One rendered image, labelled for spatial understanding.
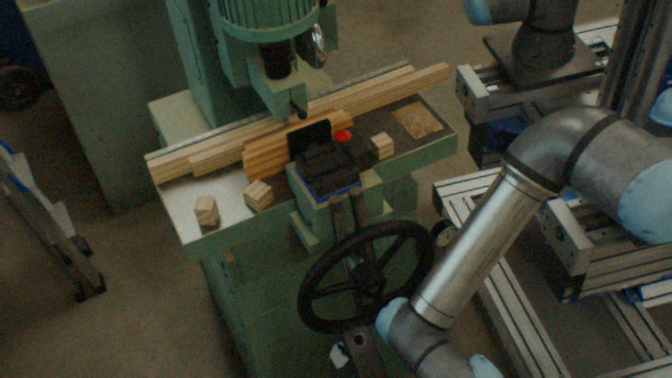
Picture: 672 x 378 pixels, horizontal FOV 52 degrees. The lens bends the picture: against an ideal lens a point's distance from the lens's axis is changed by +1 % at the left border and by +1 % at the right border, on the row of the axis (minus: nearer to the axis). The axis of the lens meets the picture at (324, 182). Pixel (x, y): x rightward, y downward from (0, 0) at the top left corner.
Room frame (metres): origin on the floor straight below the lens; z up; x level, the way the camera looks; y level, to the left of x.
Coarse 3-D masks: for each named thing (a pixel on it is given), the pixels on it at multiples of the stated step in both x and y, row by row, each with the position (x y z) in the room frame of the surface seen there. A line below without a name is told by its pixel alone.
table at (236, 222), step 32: (416, 96) 1.16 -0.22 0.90; (384, 128) 1.07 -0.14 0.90; (448, 128) 1.05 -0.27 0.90; (384, 160) 0.97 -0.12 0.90; (416, 160) 0.99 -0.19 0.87; (160, 192) 0.95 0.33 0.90; (192, 192) 0.94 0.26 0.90; (224, 192) 0.93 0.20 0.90; (288, 192) 0.91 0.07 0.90; (192, 224) 0.86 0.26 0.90; (224, 224) 0.85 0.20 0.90; (256, 224) 0.86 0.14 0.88; (192, 256) 0.81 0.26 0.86
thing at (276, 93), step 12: (252, 60) 1.12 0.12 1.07; (252, 72) 1.11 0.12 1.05; (264, 72) 1.08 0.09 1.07; (252, 84) 1.12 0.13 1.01; (264, 84) 1.05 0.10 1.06; (276, 84) 1.04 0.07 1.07; (288, 84) 1.03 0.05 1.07; (300, 84) 1.03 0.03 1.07; (264, 96) 1.06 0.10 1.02; (276, 96) 1.01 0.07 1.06; (288, 96) 1.02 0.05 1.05; (300, 96) 1.03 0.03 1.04; (276, 108) 1.01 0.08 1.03; (288, 108) 1.02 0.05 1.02
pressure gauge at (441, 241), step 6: (438, 222) 0.97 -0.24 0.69; (444, 222) 0.97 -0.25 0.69; (450, 222) 0.97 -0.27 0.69; (432, 228) 0.97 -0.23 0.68; (438, 228) 0.96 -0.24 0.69; (444, 228) 0.96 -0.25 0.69; (450, 228) 0.96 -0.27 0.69; (456, 228) 0.96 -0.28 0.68; (432, 234) 0.96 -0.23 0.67; (438, 234) 0.95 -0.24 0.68; (444, 234) 0.95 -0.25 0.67; (450, 234) 0.96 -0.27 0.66; (438, 240) 0.95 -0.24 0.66; (444, 240) 0.95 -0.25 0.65; (450, 240) 0.96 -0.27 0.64; (438, 246) 0.94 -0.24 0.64; (444, 246) 0.95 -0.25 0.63
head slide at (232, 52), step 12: (216, 0) 1.12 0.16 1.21; (216, 12) 1.14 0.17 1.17; (216, 24) 1.16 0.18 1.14; (216, 36) 1.18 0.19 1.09; (228, 36) 1.12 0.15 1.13; (228, 48) 1.12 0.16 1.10; (240, 48) 1.13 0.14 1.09; (252, 48) 1.14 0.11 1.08; (228, 60) 1.13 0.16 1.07; (240, 60) 1.13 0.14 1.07; (228, 72) 1.15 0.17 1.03; (240, 72) 1.13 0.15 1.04; (240, 84) 1.13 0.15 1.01
